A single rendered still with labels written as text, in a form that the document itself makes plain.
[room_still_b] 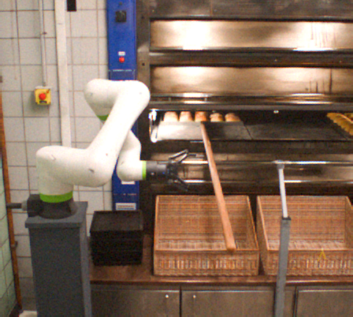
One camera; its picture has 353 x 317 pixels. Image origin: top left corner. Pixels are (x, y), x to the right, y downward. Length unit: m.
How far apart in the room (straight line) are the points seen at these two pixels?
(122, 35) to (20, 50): 0.60
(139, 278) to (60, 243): 0.88
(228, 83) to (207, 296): 1.18
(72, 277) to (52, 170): 0.42
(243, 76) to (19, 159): 1.42
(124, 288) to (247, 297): 0.65
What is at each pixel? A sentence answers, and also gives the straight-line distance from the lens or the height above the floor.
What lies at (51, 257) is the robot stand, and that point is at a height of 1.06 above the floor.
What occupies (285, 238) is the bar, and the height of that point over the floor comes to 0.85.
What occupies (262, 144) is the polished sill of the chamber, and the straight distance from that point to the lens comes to 2.94.
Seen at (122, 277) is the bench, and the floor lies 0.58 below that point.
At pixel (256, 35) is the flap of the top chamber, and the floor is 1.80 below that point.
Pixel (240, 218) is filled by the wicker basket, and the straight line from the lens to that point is 3.01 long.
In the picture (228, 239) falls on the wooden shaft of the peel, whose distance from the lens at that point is 1.65.
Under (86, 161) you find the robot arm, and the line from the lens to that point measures 1.71.
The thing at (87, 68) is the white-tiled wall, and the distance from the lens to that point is 2.87.
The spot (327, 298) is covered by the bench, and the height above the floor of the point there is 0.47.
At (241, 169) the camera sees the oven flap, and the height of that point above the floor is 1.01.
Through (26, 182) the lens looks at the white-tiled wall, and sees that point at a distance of 3.13.
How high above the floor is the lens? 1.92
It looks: 15 degrees down
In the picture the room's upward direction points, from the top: straight up
